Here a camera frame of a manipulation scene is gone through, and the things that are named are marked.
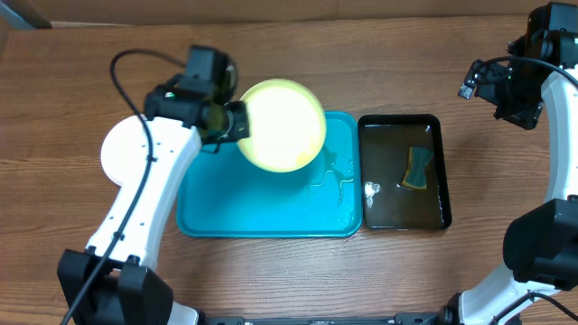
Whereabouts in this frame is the green yellow sponge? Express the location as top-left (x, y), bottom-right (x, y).
top-left (401, 146), bottom-right (434, 190)

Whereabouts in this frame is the pinkish white plate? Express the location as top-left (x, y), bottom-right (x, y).
top-left (100, 116), bottom-right (146, 186)

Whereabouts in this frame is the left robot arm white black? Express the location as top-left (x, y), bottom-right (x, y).
top-left (57, 73), bottom-right (248, 324)

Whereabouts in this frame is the blue plastic tray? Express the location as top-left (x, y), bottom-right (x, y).
top-left (176, 111), bottom-right (363, 238)

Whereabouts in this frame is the yellow plate with sauce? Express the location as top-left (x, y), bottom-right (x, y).
top-left (238, 79), bottom-right (327, 172)

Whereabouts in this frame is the black tray with water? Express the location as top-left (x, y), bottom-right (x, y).
top-left (358, 114), bottom-right (452, 231)

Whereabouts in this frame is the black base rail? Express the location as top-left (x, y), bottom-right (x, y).
top-left (198, 308), bottom-right (460, 325)

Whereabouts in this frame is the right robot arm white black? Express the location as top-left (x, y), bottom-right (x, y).
top-left (429, 23), bottom-right (577, 324)

